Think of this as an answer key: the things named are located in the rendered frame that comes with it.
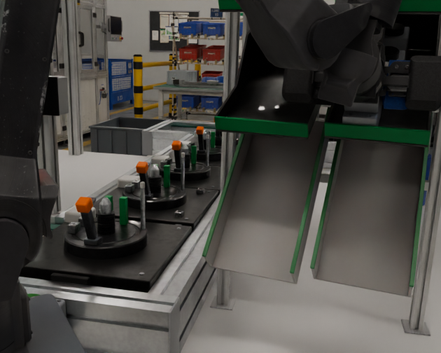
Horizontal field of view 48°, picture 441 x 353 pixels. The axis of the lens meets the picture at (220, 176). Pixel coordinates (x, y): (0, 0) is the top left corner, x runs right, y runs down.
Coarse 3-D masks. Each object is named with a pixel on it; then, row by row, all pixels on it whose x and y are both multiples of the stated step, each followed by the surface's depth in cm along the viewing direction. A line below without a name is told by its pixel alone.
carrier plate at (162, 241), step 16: (64, 224) 94; (160, 224) 96; (48, 240) 86; (160, 240) 88; (176, 240) 88; (48, 256) 80; (64, 256) 80; (128, 256) 81; (144, 256) 81; (160, 256) 81; (32, 272) 76; (48, 272) 76; (64, 272) 75; (80, 272) 75; (96, 272) 75; (112, 272) 75; (128, 272) 75; (144, 272) 75; (160, 272) 77; (112, 288) 74; (128, 288) 73; (144, 288) 73
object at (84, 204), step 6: (78, 198) 76; (84, 198) 76; (90, 198) 76; (78, 204) 75; (84, 204) 75; (90, 204) 76; (78, 210) 76; (84, 210) 76; (90, 210) 77; (84, 216) 77; (90, 216) 77; (84, 222) 78; (90, 222) 78; (90, 228) 78; (96, 228) 80; (90, 234) 79; (96, 234) 80
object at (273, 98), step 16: (256, 48) 82; (240, 64) 76; (256, 64) 83; (272, 64) 84; (240, 80) 76; (256, 80) 80; (272, 80) 80; (240, 96) 77; (256, 96) 76; (272, 96) 76; (224, 112) 72; (240, 112) 73; (256, 112) 72; (272, 112) 72; (288, 112) 71; (304, 112) 71; (224, 128) 70; (240, 128) 69; (256, 128) 68; (272, 128) 67; (288, 128) 66; (304, 128) 65
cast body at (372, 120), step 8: (360, 104) 64; (368, 104) 64; (376, 104) 64; (344, 112) 66; (352, 112) 66; (360, 112) 65; (368, 112) 65; (376, 112) 64; (344, 120) 65; (352, 120) 65; (360, 120) 65; (368, 120) 64; (376, 120) 64
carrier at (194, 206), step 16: (128, 176) 121; (160, 176) 108; (112, 192) 115; (128, 192) 108; (160, 192) 109; (176, 192) 110; (192, 192) 117; (208, 192) 118; (96, 208) 104; (128, 208) 104; (160, 208) 104; (176, 208) 105; (192, 208) 106; (208, 208) 109; (192, 224) 97
